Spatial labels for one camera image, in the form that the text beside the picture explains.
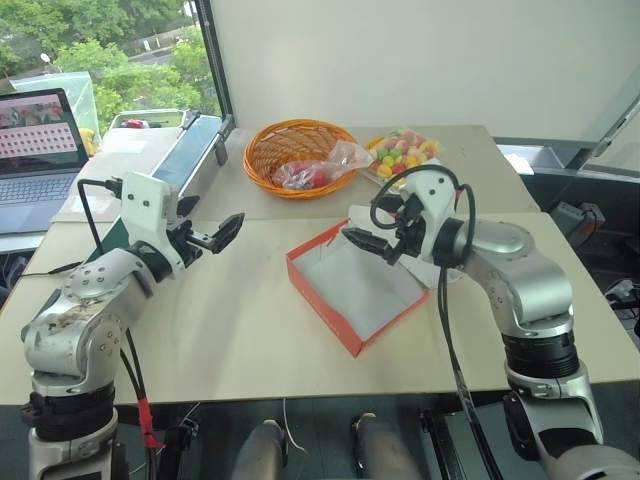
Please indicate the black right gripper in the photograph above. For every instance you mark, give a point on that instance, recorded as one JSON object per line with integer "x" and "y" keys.
{"x": 412, "y": 235}

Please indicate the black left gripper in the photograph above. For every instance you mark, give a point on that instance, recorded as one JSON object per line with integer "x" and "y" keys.
{"x": 182, "y": 245}

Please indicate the red cardboard box tray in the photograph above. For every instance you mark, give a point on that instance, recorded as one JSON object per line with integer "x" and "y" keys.
{"x": 350, "y": 285}

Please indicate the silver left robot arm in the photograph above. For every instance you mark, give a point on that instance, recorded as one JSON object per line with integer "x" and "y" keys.
{"x": 85, "y": 310}

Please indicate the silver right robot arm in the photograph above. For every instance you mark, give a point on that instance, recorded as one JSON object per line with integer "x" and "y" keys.
{"x": 530, "y": 280}

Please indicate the long blue-grey tray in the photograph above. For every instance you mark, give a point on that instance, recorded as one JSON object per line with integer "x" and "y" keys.
{"x": 185, "y": 150}

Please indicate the clear bag of colourful fruit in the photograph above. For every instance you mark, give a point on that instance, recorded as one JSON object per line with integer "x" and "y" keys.
{"x": 402, "y": 150}

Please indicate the clear bag of red fruit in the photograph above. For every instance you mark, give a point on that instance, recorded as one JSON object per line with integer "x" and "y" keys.
{"x": 300, "y": 175}

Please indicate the orange woven basket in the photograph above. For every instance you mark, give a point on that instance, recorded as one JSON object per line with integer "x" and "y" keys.
{"x": 280, "y": 145}

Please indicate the white plastic crate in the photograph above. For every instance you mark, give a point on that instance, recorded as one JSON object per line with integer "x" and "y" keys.
{"x": 150, "y": 116}

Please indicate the yellow toy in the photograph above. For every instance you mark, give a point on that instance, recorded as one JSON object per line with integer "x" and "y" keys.
{"x": 88, "y": 140}

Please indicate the clear plastic bag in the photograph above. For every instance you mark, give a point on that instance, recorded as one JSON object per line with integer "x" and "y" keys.
{"x": 82, "y": 95}

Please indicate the grey laptop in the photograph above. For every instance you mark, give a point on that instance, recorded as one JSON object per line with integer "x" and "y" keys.
{"x": 30, "y": 190}

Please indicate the black and red device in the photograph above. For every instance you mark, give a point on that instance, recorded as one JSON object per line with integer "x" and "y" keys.
{"x": 575, "y": 215}

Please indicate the white power strip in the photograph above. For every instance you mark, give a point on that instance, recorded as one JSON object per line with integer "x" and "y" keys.
{"x": 622, "y": 291}

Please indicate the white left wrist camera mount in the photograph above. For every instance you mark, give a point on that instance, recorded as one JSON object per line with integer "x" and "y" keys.
{"x": 145, "y": 200}

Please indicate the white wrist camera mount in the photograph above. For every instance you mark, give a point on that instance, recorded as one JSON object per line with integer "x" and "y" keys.
{"x": 435, "y": 200}
{"x": 145, "y": 200}

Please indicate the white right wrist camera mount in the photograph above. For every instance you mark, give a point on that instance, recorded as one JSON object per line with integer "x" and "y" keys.
{"x": 435, "y": 200}

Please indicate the black window frame post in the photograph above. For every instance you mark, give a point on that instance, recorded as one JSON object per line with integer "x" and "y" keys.
{"x": 212, "y": 60}

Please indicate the white panel with grey frame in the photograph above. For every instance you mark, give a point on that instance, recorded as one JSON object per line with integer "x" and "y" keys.
{"x": 400, "y": 60}

